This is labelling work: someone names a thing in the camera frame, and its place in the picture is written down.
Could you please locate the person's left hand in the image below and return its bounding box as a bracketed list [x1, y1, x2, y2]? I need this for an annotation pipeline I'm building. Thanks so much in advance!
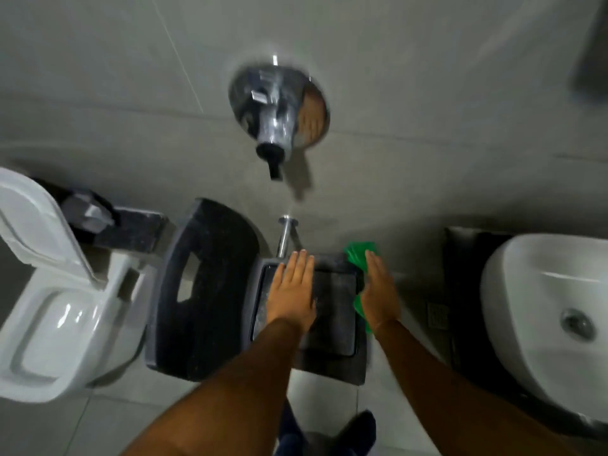
[266, 250, 317, 334]

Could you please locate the person's right hand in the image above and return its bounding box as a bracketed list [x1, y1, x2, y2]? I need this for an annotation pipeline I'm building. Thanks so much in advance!
[359, 250, 402, 334]

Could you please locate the green cleaning cloth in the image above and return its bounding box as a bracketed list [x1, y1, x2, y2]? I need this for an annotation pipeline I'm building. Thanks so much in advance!
[344, 240, 381, 334]

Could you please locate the grey lidded waste bin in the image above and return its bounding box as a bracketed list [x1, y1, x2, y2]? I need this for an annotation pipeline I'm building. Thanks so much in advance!
[242, 254, 369, 386]

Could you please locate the person's right forearm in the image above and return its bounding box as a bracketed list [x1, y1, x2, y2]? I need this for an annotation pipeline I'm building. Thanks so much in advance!
[374, 319, 573, 456]

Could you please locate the person's left forearm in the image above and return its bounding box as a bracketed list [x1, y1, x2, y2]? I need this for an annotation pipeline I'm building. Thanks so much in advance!
[121, 318, 305, 456]

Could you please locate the black plastic stool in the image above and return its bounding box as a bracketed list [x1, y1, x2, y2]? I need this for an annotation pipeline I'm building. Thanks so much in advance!
[145, 198, 260, 381]

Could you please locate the square floor drain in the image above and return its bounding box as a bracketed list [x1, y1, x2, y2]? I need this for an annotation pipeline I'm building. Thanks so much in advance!
[427, 301, 450, 331]

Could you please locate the black basin counter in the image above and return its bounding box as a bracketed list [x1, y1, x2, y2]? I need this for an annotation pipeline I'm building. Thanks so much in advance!
[444, 227, 608, 442]

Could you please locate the black stone ledge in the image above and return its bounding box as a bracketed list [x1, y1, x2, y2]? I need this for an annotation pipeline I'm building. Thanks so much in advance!
[33, 178, 170, 255]

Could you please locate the person's left leg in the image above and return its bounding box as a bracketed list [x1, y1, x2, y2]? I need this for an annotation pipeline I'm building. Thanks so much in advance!
[275, 399, 306, 456]

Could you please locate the white wash basin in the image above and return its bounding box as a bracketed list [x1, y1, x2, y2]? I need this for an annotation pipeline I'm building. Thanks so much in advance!
[481, 234, 608, 423]

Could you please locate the person's right foot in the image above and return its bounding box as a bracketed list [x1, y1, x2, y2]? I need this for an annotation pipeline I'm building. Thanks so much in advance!
[332, 410, 377, 456]

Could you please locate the chrome flush fitting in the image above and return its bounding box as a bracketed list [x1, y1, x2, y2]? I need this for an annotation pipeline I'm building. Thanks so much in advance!
[62, 191, 116, 234]

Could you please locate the chrome basin drain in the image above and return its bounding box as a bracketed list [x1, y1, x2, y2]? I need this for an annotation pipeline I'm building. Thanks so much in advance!
[560, 308, 597, 342]

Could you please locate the white toilet bowl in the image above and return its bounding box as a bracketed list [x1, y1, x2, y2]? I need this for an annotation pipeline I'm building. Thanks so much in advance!
[0, 251, 157, 404]

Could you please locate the white toilet lid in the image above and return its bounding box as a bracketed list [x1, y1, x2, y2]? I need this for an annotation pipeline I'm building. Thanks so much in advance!
[0, 167, 107, 290]

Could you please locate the chrome wall tap pipe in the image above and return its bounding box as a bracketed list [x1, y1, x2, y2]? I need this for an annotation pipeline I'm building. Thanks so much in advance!
[277, 215, 301, 259]

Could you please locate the chrome wall valve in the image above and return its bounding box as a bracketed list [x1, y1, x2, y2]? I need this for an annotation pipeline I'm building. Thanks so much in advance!
[229, 54, 330, 182]

